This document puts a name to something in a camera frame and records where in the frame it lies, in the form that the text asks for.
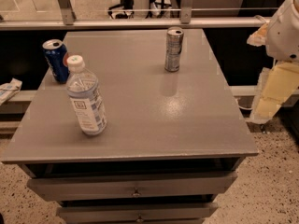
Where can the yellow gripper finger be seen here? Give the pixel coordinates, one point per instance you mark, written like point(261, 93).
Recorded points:
point(257, 39)
point(275, 87)

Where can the clear blue-label plastic bottle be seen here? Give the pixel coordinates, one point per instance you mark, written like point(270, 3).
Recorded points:
point(82, 88)

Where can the silver energy drink can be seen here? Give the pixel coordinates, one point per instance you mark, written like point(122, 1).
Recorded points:
point(174, 39)

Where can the grey drawer cabinet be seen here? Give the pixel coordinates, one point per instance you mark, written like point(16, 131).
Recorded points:
point(157, 122)

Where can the black office chair base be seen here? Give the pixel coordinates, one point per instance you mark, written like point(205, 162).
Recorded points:
point(123, 10)

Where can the blue Pepsi soda can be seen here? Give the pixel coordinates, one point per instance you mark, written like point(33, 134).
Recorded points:
point(56, 55)

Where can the upper grey drawer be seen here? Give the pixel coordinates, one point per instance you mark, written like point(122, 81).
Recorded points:
point(131, 186)

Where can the grey drawer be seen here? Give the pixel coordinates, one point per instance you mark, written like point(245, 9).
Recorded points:
point(131, 186)
point(139, 213)

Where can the lower grey drawer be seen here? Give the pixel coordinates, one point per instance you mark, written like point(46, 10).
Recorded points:
point(139, 213)

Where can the crumpled white package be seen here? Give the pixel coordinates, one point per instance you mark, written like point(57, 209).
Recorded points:
point(8, 90)

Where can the metal railing frame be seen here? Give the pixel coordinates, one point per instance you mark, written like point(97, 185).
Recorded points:
point(80, 14)

